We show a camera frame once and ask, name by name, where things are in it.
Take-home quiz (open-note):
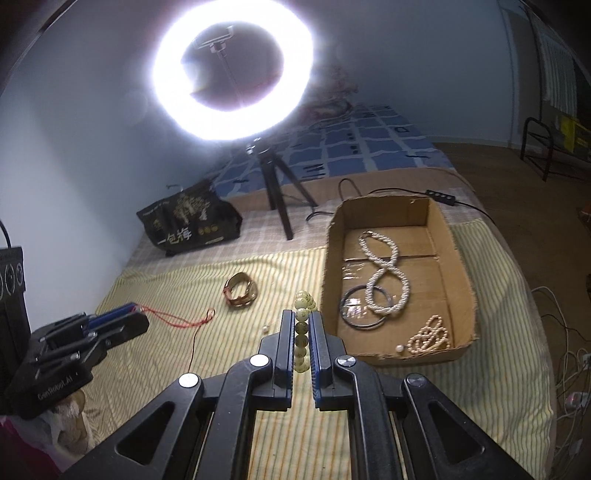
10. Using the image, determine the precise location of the beige plush toy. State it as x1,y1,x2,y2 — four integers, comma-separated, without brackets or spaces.
41,390,90,450

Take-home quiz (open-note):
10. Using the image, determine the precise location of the thick pearl necklace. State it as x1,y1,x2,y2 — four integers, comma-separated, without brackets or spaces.
358,231,411,317

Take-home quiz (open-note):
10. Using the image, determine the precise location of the black snack bag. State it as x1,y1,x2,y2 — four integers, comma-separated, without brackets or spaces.
136,180,244,258

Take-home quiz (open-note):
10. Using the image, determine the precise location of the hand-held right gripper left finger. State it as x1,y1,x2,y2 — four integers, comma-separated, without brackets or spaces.
60,309,296,480

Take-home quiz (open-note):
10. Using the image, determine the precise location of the black speaker box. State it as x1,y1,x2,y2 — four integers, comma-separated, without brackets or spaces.
0,247,31,333

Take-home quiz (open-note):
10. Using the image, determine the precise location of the black power cable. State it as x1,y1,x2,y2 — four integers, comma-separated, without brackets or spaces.
307,178,495,227

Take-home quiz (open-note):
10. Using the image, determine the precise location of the small pearl bracelet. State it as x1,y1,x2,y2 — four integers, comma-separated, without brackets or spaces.
406,315,451,356

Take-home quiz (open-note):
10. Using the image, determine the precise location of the yellow box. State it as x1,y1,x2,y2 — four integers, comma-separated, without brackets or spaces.
556,115,591,153

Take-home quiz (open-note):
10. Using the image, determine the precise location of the phone clamp holder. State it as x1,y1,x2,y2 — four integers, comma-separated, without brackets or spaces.
191,28,245,112

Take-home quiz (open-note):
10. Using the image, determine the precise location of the pale green bead bracelet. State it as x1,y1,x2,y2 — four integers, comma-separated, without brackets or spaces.
292,290,318,374

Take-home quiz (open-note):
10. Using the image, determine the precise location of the white floor cable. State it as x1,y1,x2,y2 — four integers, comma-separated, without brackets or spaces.
531,286,591,462

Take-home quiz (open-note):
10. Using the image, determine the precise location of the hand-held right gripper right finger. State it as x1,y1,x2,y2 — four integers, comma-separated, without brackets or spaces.
308,310,536,480

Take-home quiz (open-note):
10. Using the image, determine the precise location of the black bangle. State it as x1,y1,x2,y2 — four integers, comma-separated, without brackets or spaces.
340,285,393,329

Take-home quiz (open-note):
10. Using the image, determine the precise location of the pink cloth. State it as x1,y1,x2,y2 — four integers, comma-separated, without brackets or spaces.
0,415,61,480

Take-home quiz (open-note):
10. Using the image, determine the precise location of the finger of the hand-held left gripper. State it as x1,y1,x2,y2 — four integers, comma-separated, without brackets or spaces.
95,313,151,352
88,302,139,330

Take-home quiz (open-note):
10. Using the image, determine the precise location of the brown leather watch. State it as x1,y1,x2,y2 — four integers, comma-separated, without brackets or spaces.
223,272,258,308

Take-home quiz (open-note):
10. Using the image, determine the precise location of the black clothes rack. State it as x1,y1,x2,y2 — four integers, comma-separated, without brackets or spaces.
519,0,591,183

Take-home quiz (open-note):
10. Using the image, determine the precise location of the green pendant with red cord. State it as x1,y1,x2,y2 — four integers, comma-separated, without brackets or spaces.
136,304,217,370

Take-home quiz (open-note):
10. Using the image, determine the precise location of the black tripod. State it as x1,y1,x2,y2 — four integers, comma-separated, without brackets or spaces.
245,138,319,241

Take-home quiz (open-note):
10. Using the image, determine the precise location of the folded floral quilt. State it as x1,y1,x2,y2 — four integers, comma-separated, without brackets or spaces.
300,65,361,121

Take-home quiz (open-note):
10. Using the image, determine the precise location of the ring light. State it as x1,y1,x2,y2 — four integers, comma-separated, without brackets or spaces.
151,0,319,141

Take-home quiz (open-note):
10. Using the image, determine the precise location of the blue patterned bedsheet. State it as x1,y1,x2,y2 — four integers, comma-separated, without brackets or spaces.
217,104,451,199

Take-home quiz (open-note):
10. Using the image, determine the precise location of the cardboard box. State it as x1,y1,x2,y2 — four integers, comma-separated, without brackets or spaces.
321,194,481,367

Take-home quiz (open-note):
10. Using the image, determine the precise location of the yellow striped sheet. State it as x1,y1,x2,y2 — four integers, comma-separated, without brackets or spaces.
78,217,555,480

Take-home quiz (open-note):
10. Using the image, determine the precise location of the checked beige blanket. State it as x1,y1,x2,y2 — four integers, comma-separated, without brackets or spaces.
124,166,476,273

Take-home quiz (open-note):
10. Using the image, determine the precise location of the white striped hanging garment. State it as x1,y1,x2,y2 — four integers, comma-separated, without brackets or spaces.
538,34,578,114

